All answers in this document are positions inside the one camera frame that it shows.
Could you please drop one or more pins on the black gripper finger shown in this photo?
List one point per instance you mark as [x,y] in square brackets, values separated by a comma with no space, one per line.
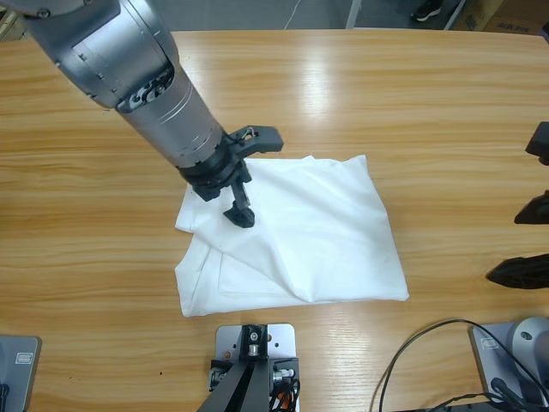
[536,212]
[523,272]
[241,214]

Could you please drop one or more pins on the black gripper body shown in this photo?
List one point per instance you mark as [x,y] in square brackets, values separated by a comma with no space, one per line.
[218,171]

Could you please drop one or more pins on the white T-shirt with black logo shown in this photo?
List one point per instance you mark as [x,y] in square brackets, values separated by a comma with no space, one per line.
[321,223]

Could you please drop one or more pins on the cardboard box with blue print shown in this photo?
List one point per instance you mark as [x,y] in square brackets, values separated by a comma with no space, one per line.
[506,15]

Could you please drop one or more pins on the white table leg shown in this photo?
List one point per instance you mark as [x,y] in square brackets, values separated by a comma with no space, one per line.
[352,13]

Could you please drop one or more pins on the slanted pale bar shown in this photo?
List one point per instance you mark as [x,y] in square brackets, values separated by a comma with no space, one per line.
[454,17]

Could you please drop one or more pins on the black shoe with white sole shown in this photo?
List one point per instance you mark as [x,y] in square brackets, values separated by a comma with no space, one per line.
[426,10]

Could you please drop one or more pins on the wooden pallet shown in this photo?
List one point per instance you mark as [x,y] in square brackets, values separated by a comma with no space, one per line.
[8,26]

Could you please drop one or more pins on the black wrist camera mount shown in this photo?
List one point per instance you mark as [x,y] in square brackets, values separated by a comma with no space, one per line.
[268,139]
[541,143]

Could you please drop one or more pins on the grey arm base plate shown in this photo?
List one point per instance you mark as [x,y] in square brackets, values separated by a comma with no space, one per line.
[482,365]
[25,377]

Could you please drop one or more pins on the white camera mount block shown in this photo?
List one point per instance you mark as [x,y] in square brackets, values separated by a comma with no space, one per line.
[283,339]

